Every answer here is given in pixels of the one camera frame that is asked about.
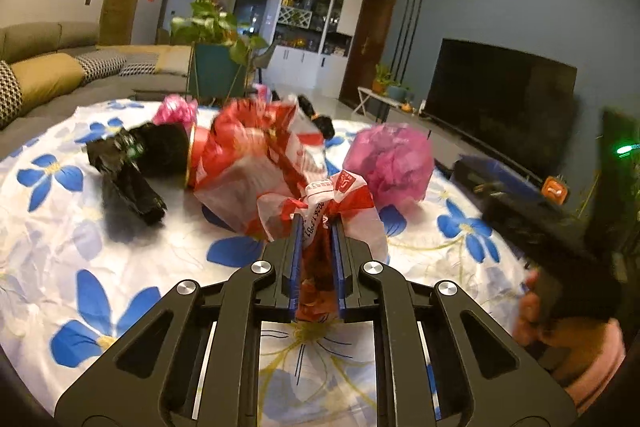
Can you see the grey sectional sofa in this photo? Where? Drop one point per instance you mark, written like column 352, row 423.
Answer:
column 45, row 37

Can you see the blue floral blanket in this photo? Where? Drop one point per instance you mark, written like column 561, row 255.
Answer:
column 100, row 257

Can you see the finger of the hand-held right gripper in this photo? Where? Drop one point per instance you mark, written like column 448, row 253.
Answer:
column 480, row 179

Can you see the grey patterned pillow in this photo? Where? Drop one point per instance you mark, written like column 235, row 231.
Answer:
column 102, row 63

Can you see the dark wooden door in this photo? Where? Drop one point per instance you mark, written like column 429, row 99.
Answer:
column 370, row 37

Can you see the small pink plastic bag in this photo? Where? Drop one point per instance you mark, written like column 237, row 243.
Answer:
column 175, row 111

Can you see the person's right hand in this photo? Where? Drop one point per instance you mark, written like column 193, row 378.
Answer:
column 527, row 312

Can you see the small potted plant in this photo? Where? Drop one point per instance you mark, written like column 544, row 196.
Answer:
column 385, row 79

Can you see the large yellow pillow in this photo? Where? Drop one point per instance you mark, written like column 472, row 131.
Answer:
column 45, row 79

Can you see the red bucket with gold rim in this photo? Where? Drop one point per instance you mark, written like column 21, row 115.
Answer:
column 199, row 157

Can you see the orange box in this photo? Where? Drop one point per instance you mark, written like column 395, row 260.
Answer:
column 556, row 190

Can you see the large pink plastic bag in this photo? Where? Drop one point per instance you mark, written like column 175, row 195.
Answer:
column 390, row 162

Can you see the white display cabinet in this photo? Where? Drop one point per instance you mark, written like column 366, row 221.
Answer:
column 305, row 32

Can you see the flat screen television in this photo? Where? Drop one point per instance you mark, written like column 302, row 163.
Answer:
column 500, row 107

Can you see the green leafy houseplant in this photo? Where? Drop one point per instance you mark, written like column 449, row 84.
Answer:
column 210, row 24

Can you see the small white folding table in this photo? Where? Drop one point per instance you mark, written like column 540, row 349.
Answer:
column 372, row 99

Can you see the large houndstooth pillow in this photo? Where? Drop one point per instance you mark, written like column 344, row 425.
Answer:
column 9, row 94

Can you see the small houndstooth pillow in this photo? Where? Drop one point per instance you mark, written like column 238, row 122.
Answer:
column 137, row 69

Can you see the teal planter stand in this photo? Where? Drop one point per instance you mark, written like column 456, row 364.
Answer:
column 215, row 69

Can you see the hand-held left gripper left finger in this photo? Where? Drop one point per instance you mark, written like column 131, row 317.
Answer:
column 298, row 257

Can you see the large black plastic bag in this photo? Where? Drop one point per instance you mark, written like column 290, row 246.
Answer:
column 150, row 147

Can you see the red and white plastic bag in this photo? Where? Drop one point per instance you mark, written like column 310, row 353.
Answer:
column 240, row 172

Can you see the grey television cabinet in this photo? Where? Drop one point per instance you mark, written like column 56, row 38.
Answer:
column 450, row 132

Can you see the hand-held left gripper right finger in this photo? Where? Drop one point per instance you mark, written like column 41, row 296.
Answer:
column 336, row 257

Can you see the small black plastic bag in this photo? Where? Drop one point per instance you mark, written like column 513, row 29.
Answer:
column 322, row 125

